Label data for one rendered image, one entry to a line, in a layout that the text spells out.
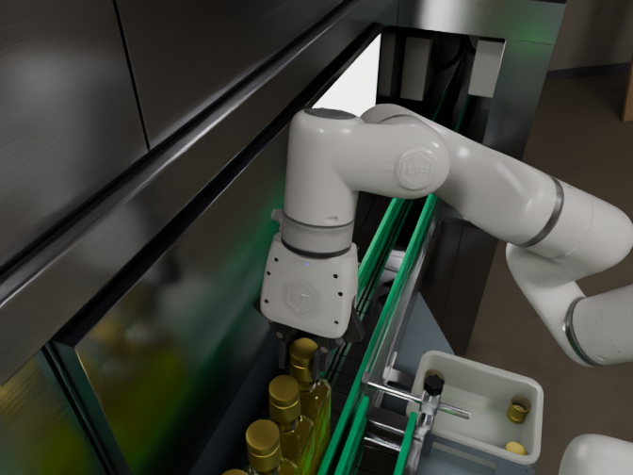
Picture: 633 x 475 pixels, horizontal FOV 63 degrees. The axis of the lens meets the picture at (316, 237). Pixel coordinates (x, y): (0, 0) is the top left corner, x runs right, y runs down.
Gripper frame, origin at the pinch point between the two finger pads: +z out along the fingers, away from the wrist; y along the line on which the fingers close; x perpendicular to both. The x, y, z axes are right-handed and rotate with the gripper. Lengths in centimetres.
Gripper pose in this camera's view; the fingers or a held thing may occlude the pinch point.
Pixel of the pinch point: (303, 354)
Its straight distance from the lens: 62.9
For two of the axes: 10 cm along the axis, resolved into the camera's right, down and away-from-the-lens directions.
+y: 9.3, 2.4, -2.9
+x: 3.7, -3.6, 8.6
